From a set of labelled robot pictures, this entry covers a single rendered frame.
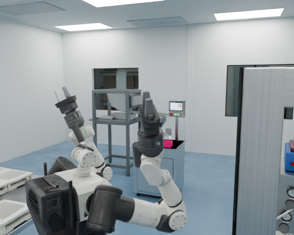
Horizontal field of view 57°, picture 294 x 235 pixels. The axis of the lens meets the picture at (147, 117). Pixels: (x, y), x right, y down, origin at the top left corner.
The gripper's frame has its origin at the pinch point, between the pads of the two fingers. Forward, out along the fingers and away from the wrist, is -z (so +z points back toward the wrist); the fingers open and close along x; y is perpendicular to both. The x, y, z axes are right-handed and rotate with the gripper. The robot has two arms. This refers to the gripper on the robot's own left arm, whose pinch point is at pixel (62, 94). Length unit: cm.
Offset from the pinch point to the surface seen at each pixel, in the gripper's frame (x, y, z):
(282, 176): 85, 13, 65
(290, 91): 94, 72, 23
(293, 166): 90, 8, 64
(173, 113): -36, -259, 66
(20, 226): -56, 14, 58
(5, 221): -54, 22, 50
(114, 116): -157, -309, 41
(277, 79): 93, 72, 20
